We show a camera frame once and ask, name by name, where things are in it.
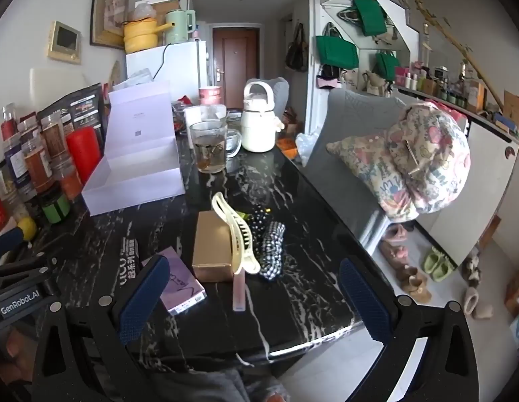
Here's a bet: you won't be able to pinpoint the clear plastic wrap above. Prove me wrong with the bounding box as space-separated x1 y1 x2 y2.
123 69 153 86

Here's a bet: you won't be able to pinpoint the beige slipper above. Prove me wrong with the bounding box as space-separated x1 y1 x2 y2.
463 287 495 321

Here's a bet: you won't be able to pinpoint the furry brown slipper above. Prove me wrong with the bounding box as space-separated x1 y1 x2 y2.
461 251 482 289

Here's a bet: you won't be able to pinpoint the floral print cushion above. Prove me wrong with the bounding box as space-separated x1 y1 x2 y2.
326 101 471 223

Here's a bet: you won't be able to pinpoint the long black printed box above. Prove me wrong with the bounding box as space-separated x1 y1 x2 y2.
113 228 138 300

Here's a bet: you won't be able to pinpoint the jar navy label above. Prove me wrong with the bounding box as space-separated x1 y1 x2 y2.
3 138 36 195

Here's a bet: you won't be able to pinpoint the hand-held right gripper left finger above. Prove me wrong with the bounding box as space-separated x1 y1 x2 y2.
29 255 171 402

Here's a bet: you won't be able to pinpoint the pink slipper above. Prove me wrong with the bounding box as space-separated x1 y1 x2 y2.
385 224 409 244

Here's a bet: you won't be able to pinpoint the glass mug with tea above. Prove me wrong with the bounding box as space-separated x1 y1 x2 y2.
189 121 229 174

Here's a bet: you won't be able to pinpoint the white plastic bag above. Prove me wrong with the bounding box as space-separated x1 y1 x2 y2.
295 130 321 164

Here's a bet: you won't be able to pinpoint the small gold cardboard box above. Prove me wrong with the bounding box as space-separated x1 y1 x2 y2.
191 210 237 283

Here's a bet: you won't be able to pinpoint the lemon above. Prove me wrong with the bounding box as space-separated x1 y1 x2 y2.
16 216 37 241

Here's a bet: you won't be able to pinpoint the grey chair leaf pattern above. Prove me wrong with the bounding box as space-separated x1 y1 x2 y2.
305 88 415 256

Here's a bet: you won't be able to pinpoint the light green electric kettle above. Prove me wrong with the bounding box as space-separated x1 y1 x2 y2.
165 8 197 45

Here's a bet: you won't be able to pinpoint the grey chair small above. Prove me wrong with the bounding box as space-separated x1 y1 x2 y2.
247 77 290 114

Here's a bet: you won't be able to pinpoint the yellow cooking pot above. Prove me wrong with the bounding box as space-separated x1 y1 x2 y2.
123 17 172 54

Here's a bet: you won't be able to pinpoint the cream hair claw clip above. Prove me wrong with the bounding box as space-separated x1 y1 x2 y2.
211 192 261 275

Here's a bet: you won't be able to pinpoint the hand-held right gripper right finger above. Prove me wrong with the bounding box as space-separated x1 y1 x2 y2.
339 257 491 402

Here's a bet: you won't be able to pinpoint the orange box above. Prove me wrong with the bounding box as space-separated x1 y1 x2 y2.
278 136 306 157

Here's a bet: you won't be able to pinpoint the tall jar red label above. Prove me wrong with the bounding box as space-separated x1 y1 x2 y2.
0 103 23 141

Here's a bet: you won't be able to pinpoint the small glass cup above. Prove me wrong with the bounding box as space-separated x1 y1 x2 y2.
224 128 243 160

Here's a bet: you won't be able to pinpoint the jar dark purple label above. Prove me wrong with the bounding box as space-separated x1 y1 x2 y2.
17 118 42 143

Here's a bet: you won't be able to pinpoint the black white gingham scrunchie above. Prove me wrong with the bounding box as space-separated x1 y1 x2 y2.
255 220 287 282

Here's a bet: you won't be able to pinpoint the pink paper cup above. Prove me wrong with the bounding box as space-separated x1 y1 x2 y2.
198 86 223 106

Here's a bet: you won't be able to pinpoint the jar orange-brown label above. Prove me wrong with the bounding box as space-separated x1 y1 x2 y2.
22 138 55 193

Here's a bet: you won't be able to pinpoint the white cabinet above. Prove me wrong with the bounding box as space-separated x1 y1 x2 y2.
419 117 519 260

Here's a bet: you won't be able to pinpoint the white bottle with handle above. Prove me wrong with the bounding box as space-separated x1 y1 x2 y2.
240 79 285 153

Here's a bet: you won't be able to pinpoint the gold framed wall panel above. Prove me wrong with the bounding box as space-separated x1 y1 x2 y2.
47 20 83 65

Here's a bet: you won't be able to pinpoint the brown door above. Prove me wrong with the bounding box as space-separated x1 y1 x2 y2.
211 26 260 107

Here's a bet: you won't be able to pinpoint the jar brown label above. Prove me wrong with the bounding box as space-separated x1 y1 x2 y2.
41 111 71 160

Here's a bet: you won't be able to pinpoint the row of bottles on shelf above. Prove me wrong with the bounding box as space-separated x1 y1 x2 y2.
396 61 519 135

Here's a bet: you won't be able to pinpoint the person's left hand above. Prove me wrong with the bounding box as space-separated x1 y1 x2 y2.
0 329 36 386

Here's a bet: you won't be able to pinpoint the black polka dot scrunchie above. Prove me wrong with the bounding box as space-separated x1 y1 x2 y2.
238 203 273 235

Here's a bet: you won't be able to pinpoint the white fridge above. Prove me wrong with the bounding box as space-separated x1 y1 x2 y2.
125 41 209 93

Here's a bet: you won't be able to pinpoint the black power cable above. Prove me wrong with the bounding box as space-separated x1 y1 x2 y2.
153 42 172 80

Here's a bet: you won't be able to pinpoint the black stand-up pouch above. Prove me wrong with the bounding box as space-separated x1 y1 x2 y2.
37 84 107 135

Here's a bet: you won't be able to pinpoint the short orange jar grey lid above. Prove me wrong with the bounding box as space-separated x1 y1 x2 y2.
54 159 84 199

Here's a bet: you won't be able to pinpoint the pink lip gloss tube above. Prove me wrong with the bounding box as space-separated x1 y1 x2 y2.
232 270 247 313

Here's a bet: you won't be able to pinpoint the green tote bag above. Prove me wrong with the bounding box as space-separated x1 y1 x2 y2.
316 35 360 70

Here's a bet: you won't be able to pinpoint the white gift box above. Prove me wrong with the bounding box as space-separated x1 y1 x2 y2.
81 81 185 217

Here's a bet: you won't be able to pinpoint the black jar green label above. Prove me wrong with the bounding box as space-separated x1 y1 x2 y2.
41 193 71 224

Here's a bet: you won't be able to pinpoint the wooden branch decoration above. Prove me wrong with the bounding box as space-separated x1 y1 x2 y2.
400 0 519 172

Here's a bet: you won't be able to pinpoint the black lid jar of flakes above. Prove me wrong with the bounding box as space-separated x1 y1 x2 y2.
0 161 17 206

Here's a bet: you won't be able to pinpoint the green slippers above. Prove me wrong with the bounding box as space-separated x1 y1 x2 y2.
423 247 455 281

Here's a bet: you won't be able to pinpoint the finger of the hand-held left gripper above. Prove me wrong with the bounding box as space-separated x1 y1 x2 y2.
0 226 26 258
0 253 62 285

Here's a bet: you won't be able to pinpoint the black hanging handbag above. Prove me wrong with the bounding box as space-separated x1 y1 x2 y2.
285 23 309 73

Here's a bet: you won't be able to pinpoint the red canister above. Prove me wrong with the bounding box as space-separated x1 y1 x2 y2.
66 126 103 186

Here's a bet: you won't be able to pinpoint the purple packet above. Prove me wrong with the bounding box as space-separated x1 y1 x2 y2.
142 246 208 316

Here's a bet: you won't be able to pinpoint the framed picture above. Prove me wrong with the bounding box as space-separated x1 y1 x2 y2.
90 0 130 50

